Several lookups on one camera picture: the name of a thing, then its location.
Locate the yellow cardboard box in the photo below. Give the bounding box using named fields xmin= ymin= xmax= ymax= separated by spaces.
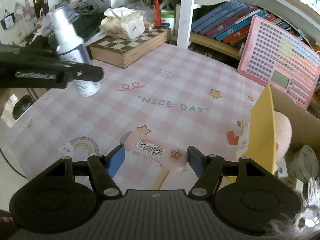
xmin=235 ymin=85 xmax=319 ymax=177

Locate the pink handheld fan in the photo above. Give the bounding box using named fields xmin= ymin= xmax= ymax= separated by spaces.
xmin=120 ymin=131 xmax=188 ymax=172

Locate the pile of dark clothes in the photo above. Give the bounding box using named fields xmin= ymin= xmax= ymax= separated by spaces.
xmin=36 ymin=0 xmax=111 ymax=42

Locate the red pen toy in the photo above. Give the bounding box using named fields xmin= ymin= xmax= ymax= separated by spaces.
xmin=153 ymin=0 xmax=162 ymax=27

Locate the pink learning tablet board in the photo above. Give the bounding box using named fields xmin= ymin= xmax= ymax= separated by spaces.
xmin=238 ymin=16 xmax=319 ymax=109

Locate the pink plush toy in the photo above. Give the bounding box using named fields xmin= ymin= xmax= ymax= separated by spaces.
xmin=274 ymin=112 xmax=292 ymax=178

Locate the pink checked tablecloth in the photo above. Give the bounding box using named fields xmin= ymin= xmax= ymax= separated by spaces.
xmin=1 ymin=44 xmax=263 ymax=193

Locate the white spray bottle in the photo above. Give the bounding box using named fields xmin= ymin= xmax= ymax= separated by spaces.
xmin=49 ymin=8 xmax=100 ymax=97

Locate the white green tissue pack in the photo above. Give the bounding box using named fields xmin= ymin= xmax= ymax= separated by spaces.
xmin=289 ymin=145 xmax=319 ymax=183

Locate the white green jar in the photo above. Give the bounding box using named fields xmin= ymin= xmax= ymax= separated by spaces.
xmin=161 ymin=9 xmax=176 ymax=29

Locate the row of colourful books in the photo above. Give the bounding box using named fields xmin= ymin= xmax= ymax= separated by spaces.
xmin=191 ymin=0 xmax=308 ymax=46

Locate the wooden chess box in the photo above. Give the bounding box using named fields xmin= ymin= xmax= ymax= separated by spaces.
xmin=89 ymin=28 xmax=171 ymax=68

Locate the furry grey keychain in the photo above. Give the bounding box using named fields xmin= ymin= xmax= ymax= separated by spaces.
xmin=267 ymin=177 xmax=319 ymax=239

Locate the floral tissue pack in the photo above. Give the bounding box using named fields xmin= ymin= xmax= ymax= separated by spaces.
xmin=100 ymin=7 xmax=145 ymax=40

